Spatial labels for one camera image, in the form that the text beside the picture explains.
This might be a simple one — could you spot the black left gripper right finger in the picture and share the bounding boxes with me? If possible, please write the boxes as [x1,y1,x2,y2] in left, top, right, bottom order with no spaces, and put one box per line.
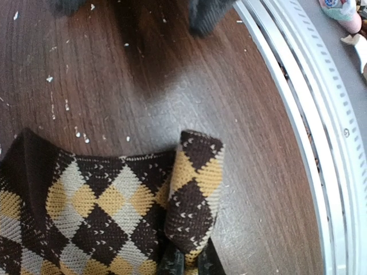
[197,239,226,275]

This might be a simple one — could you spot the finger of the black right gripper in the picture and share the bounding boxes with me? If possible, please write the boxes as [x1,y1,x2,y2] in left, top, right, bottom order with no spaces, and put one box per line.
[189,0,234,36]
[48,0,86,16]

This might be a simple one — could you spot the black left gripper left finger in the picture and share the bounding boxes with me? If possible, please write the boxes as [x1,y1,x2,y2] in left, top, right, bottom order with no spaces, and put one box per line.
[159,243,185,275]

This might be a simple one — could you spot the brown checkered sock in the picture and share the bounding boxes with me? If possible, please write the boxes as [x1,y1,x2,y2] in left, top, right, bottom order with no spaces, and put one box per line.
[1,129,224,274]

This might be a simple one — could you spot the aluminium front frame rail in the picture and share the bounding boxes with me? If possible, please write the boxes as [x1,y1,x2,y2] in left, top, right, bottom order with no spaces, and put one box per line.
[235,1,366,274]

